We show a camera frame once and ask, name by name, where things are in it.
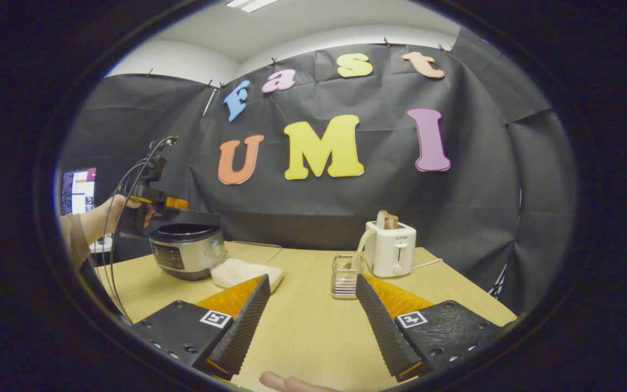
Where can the ceiling light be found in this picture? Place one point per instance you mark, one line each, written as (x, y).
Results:
(251, 4)

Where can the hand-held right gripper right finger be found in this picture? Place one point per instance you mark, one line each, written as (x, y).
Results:
(381, 326)

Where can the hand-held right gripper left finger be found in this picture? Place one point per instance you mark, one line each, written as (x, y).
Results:
(243, 326)

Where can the clear plastic container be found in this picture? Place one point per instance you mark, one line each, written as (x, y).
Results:
(248, 253)

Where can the white side table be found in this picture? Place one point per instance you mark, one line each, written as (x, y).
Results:
(101, 246)

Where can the silver black rice cooker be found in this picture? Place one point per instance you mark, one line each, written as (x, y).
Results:
(185, 250)

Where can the white toaster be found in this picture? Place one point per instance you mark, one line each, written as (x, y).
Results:
(392, 250)

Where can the computer monitor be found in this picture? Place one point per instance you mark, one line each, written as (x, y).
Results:
(78, 190)

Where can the toasted bread slice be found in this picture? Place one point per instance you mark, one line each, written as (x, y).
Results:
(387, 219)

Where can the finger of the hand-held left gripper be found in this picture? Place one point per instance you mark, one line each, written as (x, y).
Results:
(174, 204)

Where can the black backdrop cloth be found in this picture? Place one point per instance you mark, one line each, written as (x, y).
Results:
(319, 218)

